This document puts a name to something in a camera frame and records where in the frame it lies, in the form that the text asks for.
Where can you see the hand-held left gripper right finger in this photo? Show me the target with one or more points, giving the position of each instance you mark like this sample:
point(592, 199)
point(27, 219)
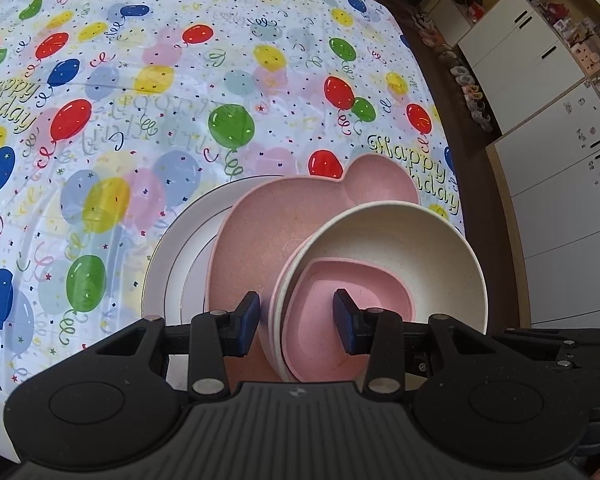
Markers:
point(342, 325)

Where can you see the pink bear-shaped plate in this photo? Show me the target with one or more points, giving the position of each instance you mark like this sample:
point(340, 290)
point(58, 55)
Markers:
point(260, 230)

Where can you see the pink bowl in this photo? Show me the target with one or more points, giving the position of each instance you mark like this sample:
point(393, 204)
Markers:
point(274, 320)

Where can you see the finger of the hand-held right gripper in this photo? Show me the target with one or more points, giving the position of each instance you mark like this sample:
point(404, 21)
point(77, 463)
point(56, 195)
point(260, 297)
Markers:
point(580, 345)

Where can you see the cream bowl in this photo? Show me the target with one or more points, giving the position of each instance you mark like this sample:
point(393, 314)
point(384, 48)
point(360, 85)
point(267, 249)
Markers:
point(380, 235)

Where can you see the small white plate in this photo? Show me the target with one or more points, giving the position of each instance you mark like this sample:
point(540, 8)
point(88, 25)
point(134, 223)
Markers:
point(197, 285)

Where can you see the balloon printed tablecloth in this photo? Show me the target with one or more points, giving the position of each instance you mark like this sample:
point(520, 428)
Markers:
point(130, 110)

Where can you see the row of shelf ornaments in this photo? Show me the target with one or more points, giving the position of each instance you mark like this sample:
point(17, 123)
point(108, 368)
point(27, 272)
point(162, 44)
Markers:
point(575, 25)

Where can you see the row of shoes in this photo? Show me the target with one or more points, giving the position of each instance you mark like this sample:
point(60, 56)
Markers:
point(460, 70)

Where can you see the pink heart-shaped dish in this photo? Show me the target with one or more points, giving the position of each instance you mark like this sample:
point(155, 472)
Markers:
point(315, 310)

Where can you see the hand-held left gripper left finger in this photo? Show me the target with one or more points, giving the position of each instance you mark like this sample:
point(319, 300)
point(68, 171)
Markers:
point(250, 320)

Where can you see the white wall cabinet unit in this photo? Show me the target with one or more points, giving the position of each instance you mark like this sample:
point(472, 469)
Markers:
point(555, 185)

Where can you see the large white plate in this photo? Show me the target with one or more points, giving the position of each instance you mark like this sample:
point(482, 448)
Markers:
point(170, 250)

